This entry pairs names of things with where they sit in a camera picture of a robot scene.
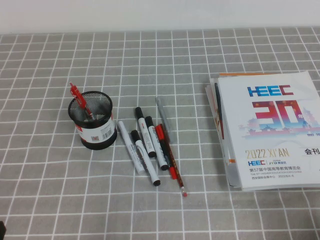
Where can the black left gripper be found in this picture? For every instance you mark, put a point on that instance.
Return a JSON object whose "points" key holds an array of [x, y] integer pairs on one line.
{"points": [[2, 231]]}

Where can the grey translucent pen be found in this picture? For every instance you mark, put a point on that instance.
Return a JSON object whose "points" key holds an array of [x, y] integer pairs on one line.
{"points": [[163, 117]]}

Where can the black mesh pen holder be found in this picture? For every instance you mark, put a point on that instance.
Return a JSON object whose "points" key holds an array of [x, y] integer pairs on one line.
{"points": [[100, 135]]}

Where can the all-white marker pen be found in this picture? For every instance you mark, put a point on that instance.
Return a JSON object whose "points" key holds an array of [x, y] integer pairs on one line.
{"points": [[130, 147]]}

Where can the red clip ballpoint pen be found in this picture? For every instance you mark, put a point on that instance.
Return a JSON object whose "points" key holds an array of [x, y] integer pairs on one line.
{"points": [[79, 98]]}

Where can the red-capped black pen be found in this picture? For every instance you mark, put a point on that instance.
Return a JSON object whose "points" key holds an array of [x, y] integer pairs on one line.
{"points": [[161, 135]]}

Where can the clear plastic case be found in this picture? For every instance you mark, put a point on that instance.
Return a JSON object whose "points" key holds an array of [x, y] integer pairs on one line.
{"points": [[50, 180]]}

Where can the black-capped white whiteboard marker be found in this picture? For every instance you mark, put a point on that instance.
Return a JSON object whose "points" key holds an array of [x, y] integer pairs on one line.
{"points": [[146, 160], [157, 145], [143, 130]]}

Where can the dark red pencil with eraser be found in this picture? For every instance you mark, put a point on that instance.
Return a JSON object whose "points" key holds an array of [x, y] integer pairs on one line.
{"points": [[178, 175]]}

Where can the dark-cover booklet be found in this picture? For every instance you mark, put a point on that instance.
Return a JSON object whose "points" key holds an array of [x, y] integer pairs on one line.
{"points": [[218, 105]]}

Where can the white HEEC conference book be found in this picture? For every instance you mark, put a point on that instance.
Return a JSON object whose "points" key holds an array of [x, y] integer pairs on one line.
{"points": [[270, 140]]}

